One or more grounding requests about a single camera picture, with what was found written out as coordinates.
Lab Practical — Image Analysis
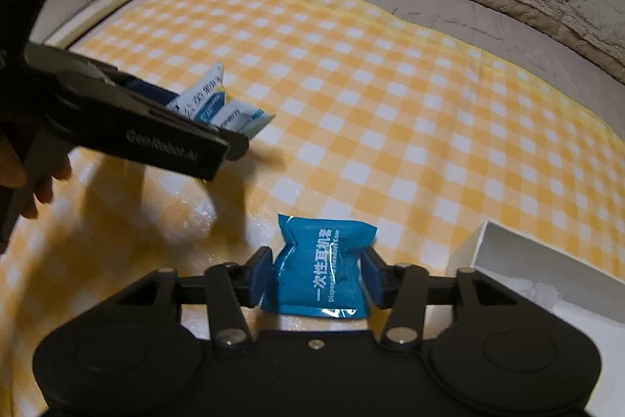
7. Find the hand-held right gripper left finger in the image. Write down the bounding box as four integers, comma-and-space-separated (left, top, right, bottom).
114, 246, 273, 347

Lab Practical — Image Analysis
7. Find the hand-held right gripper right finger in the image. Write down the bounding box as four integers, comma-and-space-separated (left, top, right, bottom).
361, 246, 514, 347

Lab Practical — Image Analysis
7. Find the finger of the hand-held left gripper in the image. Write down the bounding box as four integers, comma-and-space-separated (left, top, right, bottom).
105, 69, 182, 109
146, 106, 251, 162

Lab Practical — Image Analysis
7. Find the white and blue packet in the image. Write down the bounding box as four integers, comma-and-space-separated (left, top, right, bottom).
166, 61, 275, 138

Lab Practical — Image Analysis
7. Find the blue foil packet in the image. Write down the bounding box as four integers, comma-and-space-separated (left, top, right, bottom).
259, 213, 380, 319

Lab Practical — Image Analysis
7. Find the white cardboard box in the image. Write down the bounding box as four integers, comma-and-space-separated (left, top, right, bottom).
446, 220, 625, 417

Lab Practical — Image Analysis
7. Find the person's left hand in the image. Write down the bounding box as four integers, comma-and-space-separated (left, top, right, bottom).
0, 134, 73, 220

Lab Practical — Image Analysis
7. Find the white flat board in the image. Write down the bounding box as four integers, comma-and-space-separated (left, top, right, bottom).
49, 0, 92, 33

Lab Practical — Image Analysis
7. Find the yellow checkered mat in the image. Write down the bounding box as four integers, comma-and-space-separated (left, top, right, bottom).
0, 0, 625, 417

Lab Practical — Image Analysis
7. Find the grey bed sheet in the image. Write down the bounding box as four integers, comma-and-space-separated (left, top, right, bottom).
195, 0, 625, 135

